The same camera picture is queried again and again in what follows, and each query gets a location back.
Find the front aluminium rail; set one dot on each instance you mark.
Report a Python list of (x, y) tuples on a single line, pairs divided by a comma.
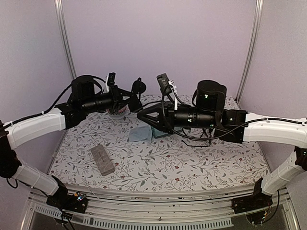
[(190, 210)]

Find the left aluminium post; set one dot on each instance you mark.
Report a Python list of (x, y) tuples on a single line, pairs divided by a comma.
[(65, 39)]

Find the beige-grey glasses case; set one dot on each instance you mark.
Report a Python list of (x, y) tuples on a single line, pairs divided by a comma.
[(102, 160)]

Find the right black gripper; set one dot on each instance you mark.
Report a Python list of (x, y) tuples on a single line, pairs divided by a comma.
[(165, 121)]

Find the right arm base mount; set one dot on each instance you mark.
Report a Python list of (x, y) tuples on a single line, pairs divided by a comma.
[(252, 202)]

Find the black aviator sunglasses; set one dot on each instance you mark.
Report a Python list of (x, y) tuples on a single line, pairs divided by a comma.
[(138, 88)]

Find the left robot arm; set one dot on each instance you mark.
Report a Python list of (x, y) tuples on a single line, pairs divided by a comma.
[(87, 96)]

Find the right aluminium post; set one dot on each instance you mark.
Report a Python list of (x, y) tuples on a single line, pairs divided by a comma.
[(251, 48)]

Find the crumpled light blue cloth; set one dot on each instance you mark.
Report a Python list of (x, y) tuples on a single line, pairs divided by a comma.
[(140, 133)]

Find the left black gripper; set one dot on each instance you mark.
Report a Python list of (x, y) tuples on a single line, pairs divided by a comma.
[(118, 102)]

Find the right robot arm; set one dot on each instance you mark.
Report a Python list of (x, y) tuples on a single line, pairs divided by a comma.
[(206, 119)]

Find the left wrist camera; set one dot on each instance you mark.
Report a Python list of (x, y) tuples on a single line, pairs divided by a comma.
[(110, 81)]

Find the thin black-framed glasses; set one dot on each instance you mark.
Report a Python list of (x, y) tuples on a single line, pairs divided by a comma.
[(196, 145)]

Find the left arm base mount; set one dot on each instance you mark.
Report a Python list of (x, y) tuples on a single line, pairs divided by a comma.
[(63, 201)]

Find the aluminium post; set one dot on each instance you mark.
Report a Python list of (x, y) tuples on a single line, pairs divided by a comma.
[(65, 39), (251, 48)]

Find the blue-grey glasses case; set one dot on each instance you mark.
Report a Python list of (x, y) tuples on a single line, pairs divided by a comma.
[(158, 134)]

